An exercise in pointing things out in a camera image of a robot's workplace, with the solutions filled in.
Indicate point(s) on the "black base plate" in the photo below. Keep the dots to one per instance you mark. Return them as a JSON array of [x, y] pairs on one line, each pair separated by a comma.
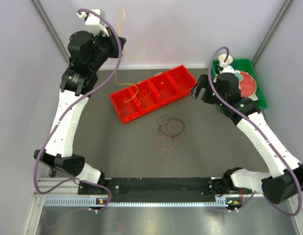
[[167, 190]]

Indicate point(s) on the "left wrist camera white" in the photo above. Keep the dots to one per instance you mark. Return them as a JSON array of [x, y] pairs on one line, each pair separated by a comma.
[[93, 24]]

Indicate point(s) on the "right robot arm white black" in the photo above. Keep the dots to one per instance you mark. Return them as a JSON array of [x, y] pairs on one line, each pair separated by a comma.
[[247, 117]]

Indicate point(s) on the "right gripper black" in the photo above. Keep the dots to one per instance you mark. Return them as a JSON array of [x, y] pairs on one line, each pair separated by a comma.
[[204, 82]]

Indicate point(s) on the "green plastic tray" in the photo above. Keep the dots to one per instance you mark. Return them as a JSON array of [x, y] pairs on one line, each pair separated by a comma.
[[246, 66]]

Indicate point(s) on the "red four-compartment bin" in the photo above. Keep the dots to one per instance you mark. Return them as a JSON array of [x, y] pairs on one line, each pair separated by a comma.
[[152, 93]]

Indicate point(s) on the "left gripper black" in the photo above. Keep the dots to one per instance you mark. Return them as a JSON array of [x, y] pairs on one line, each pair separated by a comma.
[[112, 40]]

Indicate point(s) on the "aluminium frame rail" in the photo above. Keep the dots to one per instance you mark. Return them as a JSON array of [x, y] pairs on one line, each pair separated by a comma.
[[56, 188]]

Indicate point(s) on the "white square plate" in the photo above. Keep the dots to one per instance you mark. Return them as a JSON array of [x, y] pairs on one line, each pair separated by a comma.
[[253, 97]]

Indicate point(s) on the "red blue patterned plate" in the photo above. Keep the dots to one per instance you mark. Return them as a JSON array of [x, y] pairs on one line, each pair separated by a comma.
[[247, 84]]

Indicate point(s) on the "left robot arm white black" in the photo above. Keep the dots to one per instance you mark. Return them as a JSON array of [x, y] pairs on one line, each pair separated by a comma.
[[88, 52]]

